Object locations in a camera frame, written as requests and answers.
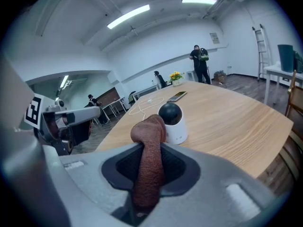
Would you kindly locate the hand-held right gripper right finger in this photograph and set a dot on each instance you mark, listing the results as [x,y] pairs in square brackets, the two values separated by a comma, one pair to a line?
[213,193]

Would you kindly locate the wall poster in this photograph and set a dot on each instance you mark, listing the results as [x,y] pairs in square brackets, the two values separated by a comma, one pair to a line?
[214,38]

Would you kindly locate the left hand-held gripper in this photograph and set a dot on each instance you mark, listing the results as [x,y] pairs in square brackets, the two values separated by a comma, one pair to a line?
[32,110]

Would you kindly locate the cardboard boxes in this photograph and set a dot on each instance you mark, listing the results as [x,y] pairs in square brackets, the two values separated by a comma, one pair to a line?
[220,75]

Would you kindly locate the person's left hand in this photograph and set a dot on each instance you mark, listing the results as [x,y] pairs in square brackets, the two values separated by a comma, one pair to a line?
[53,128]

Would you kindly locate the white desk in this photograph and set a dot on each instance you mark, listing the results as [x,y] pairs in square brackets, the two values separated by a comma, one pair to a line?
[113,104]
[146,90]

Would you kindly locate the gripper-mounted fisheye camera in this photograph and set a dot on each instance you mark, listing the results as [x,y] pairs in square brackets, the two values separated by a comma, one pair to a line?
[60,102]

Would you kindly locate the brown cloth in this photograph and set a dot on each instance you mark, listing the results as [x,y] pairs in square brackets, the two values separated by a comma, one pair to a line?
[149,169]

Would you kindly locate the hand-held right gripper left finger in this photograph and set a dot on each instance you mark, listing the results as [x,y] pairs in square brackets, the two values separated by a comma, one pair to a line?
[94,174]

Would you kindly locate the chair with green backpack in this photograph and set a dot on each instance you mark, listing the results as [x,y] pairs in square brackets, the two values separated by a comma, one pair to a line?
[131,98]

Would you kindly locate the small white table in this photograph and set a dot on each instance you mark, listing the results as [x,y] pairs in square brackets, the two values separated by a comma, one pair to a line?
[281,75]

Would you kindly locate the ceiling tube light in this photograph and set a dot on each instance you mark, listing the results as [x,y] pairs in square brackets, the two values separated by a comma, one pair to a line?
[198,0]
[64,80]
[129,15]

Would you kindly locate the white camera with black dome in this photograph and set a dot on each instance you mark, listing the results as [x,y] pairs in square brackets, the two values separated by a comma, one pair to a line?
[177,131]

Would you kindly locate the aluminium ladder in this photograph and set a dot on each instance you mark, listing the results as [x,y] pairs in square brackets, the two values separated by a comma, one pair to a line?
[261,53]

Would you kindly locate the dark transparent container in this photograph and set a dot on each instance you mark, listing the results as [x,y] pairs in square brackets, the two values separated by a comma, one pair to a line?
[298,61]

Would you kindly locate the gold frame shelf cart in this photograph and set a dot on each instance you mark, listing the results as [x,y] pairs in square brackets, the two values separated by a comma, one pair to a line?
[292,98]

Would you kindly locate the yellow flowers in white pot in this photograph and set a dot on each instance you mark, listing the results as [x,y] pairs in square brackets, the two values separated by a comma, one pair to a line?
[176,78]

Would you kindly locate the smartphone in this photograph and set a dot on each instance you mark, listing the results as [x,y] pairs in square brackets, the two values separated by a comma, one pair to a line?
[177,96]

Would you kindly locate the teal bin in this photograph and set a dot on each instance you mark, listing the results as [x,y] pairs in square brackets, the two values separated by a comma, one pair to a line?
[286,57]

